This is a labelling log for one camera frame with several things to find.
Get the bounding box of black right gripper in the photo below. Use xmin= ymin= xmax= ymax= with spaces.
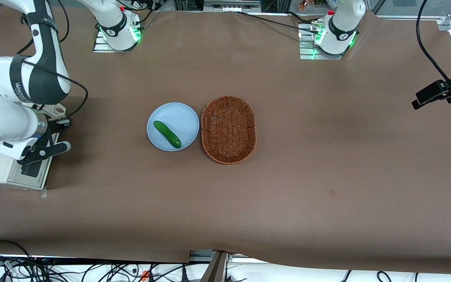
xmin=17 ymin=117 xmax=72 ymax=165

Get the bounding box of oven door with metal handle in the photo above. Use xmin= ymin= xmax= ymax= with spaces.
xmin=7 ymin=131 xmax=61 ymax=190

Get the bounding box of green cucumber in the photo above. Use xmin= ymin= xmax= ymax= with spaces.
xmin=153 ymin=121 xmax=182 ymax=149

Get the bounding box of brown table cover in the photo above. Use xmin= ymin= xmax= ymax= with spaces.
xmin=0 ymin=8 xmax=451 ymax=275

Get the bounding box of light blue round plate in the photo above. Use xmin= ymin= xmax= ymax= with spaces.
xmin=146 ymin=102 xmax=200 ymax=152

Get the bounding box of brown oval wicker basket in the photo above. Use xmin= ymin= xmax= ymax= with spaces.
xmin=201 ymin=96 xmax=257 ymax=165

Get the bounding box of grey control box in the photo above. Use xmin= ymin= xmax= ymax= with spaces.
xmin=203 ymin=0 xmax=262 ymax=12

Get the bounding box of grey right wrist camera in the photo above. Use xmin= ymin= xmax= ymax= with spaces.
xmin=0 ymin=139 xmax=35 ymax=161

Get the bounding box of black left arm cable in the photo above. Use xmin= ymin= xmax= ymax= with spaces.
xmin=416 ymin=0 xmax=451 ymax=87

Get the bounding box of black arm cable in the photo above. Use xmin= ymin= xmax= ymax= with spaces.
xmin=16 ymin=59 xmax=89 ymax=118
xmin=416 ymin=0 xmax=451 ymax=87

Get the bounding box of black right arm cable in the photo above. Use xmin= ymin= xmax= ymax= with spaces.
xmin=16 ymin=59 xmax=89 ymax=118

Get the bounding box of black floor cable loop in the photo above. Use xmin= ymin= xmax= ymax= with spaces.
xmin=0 ymin=239 xmax=35 ymax=282

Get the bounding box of black hanging cable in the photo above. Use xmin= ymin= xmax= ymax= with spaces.
xmin=58 ymin=0 xmax=70 ymax=43

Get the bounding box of black base power cable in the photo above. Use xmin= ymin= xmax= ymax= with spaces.
xmin=234 ymin=11 xmax=321 ymax=35

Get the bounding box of dark camera support post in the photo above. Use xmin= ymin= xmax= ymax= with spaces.
xmin=199 ymin=251 xmax=229 ymax=282

